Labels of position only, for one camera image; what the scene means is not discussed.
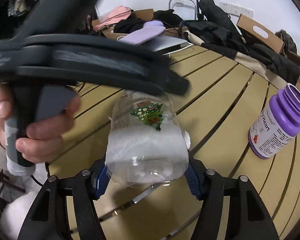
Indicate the lavender pouch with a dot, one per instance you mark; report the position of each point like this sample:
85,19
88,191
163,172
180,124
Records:
149,31

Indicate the black clothes pile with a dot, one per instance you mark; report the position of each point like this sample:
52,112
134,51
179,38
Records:
218,33

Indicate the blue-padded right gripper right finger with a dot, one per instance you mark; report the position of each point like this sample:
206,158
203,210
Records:
248,217

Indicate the pink bag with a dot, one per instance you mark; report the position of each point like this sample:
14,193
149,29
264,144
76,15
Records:
112,17

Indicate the silver laptop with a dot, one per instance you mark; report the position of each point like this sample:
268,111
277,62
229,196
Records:
167,44

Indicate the folding chair frame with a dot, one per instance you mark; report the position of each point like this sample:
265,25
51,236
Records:
186,9

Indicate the clear plastic jar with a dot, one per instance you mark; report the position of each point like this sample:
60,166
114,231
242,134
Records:
145,144

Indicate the grey sweatpants legs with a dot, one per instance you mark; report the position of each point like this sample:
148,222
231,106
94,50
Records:
19,203

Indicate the purple pill bottle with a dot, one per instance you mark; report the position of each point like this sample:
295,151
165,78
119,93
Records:
278,123

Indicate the person's left hand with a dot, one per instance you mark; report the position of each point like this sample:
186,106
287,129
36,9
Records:
43,139

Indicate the wall power outlet strip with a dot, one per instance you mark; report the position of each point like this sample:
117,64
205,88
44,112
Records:
236,10

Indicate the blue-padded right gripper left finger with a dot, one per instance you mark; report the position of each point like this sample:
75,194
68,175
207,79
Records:
48,218

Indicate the cardboard box with handle hole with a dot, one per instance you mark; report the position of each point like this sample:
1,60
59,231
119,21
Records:
253,31

